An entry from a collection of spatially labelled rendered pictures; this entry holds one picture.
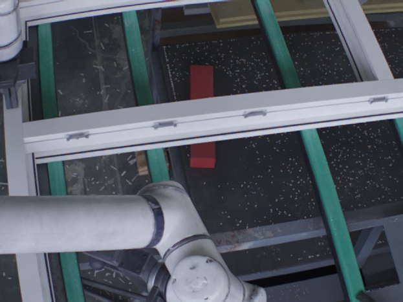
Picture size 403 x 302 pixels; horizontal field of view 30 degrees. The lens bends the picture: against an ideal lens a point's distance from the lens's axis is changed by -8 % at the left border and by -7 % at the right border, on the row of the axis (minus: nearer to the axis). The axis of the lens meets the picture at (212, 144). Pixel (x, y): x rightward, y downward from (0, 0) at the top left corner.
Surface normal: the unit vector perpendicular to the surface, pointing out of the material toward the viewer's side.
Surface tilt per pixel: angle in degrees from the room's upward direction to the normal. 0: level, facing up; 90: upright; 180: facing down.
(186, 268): 30
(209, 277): 17
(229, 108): 0
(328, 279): 0
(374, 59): 0
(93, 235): 68
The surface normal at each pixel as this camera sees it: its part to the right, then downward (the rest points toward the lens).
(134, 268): -0.26, -0.49
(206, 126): 0.21, 0.81
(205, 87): 0.07, -0.57
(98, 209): 0.56, -0.57
